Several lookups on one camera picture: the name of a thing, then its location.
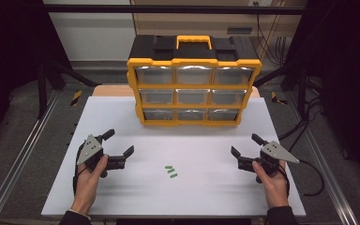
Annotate clear drawer with brown contents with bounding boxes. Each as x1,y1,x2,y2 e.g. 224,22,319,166
176,108,208,122

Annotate group of clear plastic drawers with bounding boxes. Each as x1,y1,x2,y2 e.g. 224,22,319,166
134,65,254,122

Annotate dark curtain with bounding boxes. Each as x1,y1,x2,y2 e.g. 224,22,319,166
285,0,360,188
0,0,73,151

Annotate right hand-held gripper cable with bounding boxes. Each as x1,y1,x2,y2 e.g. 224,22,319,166
298,158,325,197

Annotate person's right hand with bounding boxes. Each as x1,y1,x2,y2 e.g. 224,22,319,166
251,159,291,209

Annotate hand-held gripper cable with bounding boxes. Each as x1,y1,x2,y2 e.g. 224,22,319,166
72,140,90,196
298,158,325,197

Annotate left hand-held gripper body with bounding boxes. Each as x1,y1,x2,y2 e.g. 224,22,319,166
76,134,128,179

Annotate black metal stand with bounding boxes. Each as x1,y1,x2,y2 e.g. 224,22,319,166
254,59,314,117
37,60,101,120

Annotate grey wall outlet plate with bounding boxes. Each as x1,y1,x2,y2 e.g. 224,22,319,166
226,27,253,35

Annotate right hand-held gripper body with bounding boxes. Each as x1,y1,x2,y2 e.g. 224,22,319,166
237,140,301,185

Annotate black floor cables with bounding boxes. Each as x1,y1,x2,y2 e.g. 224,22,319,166
277,78,326,153

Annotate aluminium floor rail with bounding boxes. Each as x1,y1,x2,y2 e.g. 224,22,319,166
0,90,60,225
287,93,360,225

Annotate left hand-held gripper cable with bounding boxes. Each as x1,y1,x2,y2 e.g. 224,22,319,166
72,140,90,196

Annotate white table cover sheet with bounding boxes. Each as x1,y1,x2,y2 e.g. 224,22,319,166
40,95,308,218

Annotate black horizontal frame bar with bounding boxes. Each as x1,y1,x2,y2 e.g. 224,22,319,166
43,4,308,15

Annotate yellow black hazard tape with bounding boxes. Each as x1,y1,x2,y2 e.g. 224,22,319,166
70,90,83,107
270,91,288,106

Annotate hanging black wall cables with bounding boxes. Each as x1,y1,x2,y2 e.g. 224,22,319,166
255,2,293,66

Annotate wooden table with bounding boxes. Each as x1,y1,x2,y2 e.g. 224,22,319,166
92,84,261,98

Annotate person's left hand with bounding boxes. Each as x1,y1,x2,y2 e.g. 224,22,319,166
71,154,110,217

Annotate yellow black drawer organizer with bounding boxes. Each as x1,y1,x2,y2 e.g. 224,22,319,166
126,35,263,128

